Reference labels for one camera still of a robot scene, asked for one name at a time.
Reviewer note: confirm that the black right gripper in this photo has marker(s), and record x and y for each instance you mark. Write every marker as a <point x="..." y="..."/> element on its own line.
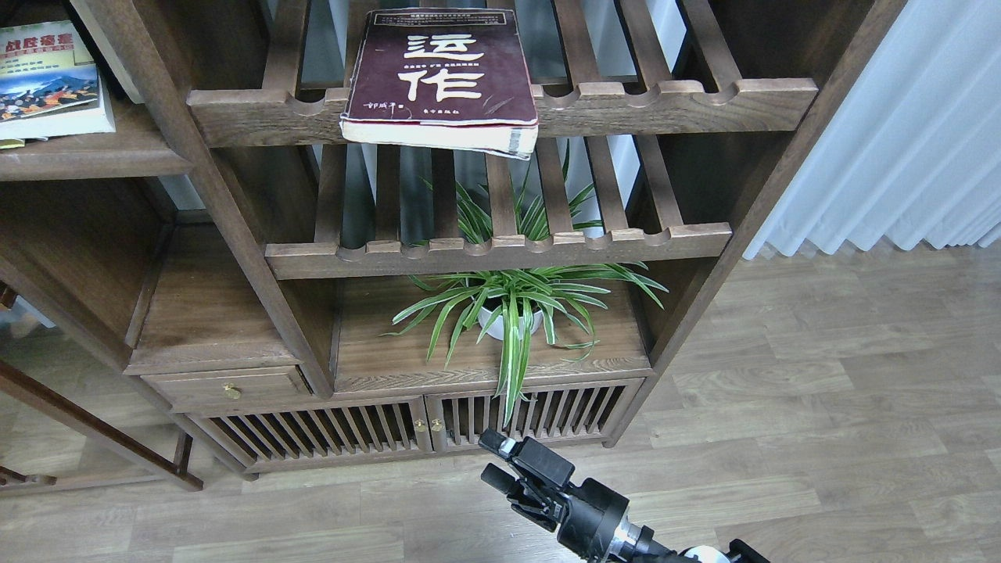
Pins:
<point x="591" y="520"/>

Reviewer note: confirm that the dark red book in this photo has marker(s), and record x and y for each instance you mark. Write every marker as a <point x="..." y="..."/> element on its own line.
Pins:
<point x="443" y="78"/>

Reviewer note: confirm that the colourful 300 paperback book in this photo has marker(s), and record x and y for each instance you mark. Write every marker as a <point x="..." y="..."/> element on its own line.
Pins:
<point x="50" y="85"/>

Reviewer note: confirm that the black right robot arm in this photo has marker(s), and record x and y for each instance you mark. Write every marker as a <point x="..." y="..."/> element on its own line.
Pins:
<point x="738" y="551"/>

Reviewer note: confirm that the white plant pot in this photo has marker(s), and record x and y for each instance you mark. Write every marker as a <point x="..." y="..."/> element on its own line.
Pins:
<point x="492" y="320"/>

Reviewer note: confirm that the brass drawer knob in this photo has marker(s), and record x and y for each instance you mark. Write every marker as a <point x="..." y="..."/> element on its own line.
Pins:
<point x="231" y="391"/>

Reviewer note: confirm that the dark wooden bookshelf unit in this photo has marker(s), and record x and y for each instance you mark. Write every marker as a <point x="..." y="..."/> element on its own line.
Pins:
<point x="212" y="238"/>

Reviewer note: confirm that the white pleated curtain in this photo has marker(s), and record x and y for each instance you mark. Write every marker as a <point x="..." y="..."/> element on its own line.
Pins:
<point x="912" y="156"/>

